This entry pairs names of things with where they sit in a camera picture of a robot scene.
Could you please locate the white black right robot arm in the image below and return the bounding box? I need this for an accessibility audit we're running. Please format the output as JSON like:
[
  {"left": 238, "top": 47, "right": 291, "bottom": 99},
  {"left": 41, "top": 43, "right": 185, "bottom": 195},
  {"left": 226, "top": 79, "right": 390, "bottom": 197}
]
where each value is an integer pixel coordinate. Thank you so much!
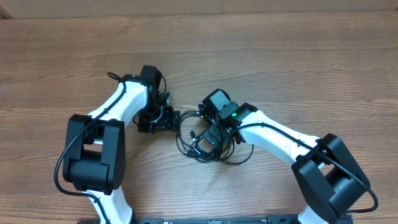
[{"left": 198, "top": 102, "right": 374, "bottom": 223}]

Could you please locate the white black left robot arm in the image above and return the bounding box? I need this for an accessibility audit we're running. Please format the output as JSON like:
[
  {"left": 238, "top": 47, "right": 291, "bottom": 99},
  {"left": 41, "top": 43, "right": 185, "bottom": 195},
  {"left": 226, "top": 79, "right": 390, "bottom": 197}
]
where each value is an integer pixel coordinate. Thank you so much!
[{"left": 53, "top": 72, "right": 180, "bottom": 223}]

